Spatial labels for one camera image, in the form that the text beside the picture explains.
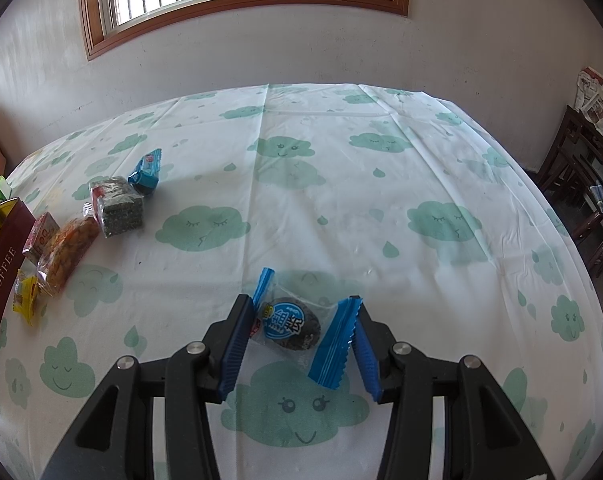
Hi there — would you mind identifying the blue round dark cookie packet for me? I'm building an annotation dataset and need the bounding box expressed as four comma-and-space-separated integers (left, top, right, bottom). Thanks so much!
249, 267, 365, 391

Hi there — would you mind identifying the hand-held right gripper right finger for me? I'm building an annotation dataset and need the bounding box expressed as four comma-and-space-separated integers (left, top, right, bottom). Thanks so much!
350, 305, 557, 480

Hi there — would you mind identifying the white cloud print tablecloth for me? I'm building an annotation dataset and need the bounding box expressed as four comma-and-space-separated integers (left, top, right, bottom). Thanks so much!
0, 82, 603, 480

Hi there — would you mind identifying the maroon tin box gold interior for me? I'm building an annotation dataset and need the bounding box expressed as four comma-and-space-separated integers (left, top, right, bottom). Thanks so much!
0, 199, 37, 393

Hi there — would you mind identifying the dark wooden chair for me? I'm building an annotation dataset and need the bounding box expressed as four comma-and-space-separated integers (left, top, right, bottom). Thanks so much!
534, 105, 603, 281

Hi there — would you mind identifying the blue dried plum packet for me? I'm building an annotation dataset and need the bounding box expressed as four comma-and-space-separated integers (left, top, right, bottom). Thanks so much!
128, 148, 162, 196

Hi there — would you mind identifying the pink snack packet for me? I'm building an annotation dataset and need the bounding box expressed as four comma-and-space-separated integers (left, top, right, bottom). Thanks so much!
22, 212, 60, 266

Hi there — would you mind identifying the silver red seaweed snack packet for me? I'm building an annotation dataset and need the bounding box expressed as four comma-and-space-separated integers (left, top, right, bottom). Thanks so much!
84, 176, 145, 238

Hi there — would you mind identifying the clear packet of orange nuts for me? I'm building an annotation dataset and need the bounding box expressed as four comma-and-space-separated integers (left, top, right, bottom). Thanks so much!
36, 215, 102, 296

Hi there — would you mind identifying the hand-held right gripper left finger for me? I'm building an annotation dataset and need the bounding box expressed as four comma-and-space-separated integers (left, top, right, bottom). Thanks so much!
40, 294, 255, 480

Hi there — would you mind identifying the stack of newspapers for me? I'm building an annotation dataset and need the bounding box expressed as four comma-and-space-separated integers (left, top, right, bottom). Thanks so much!
574, 66, 603, 148

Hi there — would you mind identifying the yellow-ended clear candy packet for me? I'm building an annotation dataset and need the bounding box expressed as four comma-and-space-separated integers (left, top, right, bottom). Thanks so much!
12, 270, 41, 328

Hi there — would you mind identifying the brown framed window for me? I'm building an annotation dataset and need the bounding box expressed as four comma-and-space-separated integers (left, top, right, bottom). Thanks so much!
78, 0, 411, 62

